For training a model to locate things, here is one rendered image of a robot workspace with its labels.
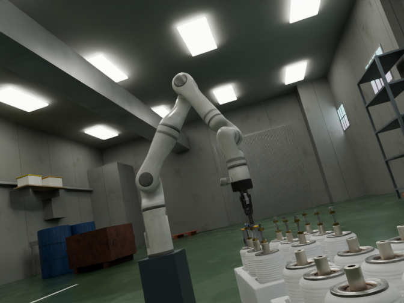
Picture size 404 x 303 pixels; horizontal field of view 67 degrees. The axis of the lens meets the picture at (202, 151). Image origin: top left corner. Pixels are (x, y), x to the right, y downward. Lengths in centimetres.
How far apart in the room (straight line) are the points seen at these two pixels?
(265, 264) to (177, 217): 1128
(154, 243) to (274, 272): 46
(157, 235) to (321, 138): 1027
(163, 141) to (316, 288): 82
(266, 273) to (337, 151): 1035
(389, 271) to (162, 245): 79
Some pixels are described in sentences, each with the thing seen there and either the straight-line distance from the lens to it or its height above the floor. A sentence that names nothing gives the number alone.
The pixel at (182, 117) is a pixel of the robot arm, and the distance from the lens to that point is 127.
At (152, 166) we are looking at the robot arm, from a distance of 120.
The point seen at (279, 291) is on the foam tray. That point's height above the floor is 16.
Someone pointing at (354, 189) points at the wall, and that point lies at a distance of 1120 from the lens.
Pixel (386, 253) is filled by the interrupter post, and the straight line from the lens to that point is 65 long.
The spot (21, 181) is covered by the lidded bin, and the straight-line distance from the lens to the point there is 916.
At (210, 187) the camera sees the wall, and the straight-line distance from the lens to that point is 1187.
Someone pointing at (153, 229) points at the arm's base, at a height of 40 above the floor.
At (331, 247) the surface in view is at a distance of 105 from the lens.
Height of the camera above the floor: 39
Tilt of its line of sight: 12 degrees up
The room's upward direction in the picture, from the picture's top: 13 degrees counter-clockwise
